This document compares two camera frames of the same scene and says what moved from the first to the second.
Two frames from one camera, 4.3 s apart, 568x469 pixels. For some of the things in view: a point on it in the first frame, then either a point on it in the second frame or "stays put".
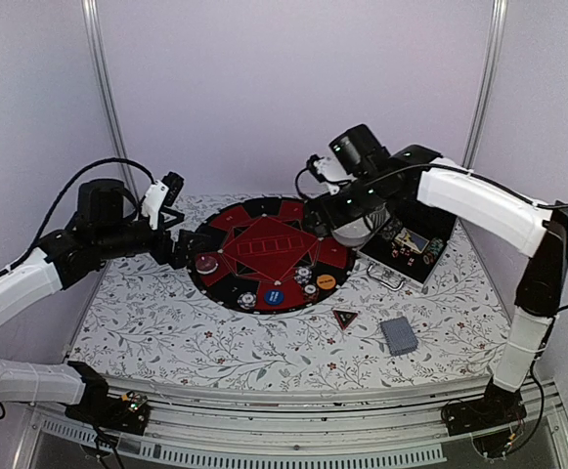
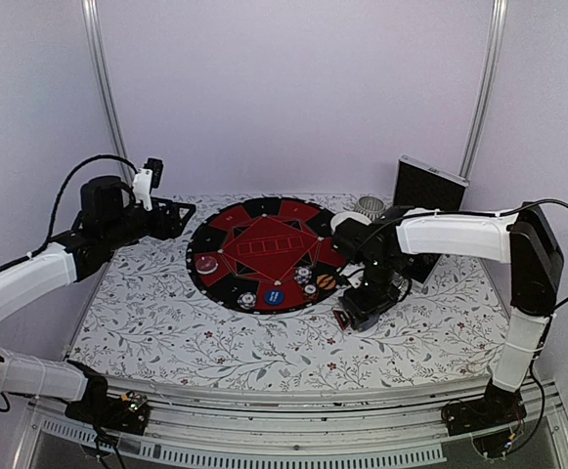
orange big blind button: x=326 y=281 stays put
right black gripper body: x=364 y=200 -> x=373 y=300
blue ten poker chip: x=246 y=300 stays put
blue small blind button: x=274 y=297 stays put
